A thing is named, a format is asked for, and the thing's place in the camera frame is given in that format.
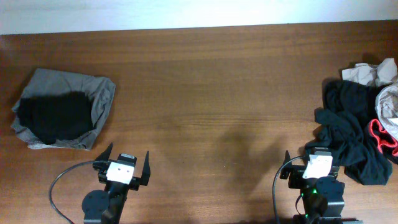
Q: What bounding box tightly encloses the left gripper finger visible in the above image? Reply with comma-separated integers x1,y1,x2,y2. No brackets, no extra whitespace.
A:
95,142,113,162
140,151,151,186

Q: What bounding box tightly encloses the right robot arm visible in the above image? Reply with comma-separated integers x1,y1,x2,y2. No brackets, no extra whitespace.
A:
272,147,363,224

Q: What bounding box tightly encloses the white crumpled garment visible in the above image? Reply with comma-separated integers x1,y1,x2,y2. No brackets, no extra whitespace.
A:
341,58,397,87

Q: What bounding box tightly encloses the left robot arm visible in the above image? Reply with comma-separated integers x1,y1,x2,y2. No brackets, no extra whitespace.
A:
81,144,150,224

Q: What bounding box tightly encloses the black Nike t-shirt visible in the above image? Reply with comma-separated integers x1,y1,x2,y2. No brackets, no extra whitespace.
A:
305,80,392,185

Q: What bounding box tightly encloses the beige crumpled garment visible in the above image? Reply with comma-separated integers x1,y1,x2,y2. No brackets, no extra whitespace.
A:
376,82,397,140

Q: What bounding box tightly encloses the right black cable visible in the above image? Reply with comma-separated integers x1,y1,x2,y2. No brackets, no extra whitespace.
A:
272,155,311,224

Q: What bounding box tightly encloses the black folded shirt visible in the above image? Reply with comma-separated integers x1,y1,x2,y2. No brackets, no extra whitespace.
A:
17,91,93,144

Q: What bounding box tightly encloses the black and red garment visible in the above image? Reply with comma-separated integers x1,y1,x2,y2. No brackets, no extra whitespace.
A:
367,119,397,164

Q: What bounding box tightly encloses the left black cable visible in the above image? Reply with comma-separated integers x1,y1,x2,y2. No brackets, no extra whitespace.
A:
49,160,108,224

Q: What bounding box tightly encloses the black cable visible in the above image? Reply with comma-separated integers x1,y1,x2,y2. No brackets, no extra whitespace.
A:
49,160,108,224
272,155,311,224

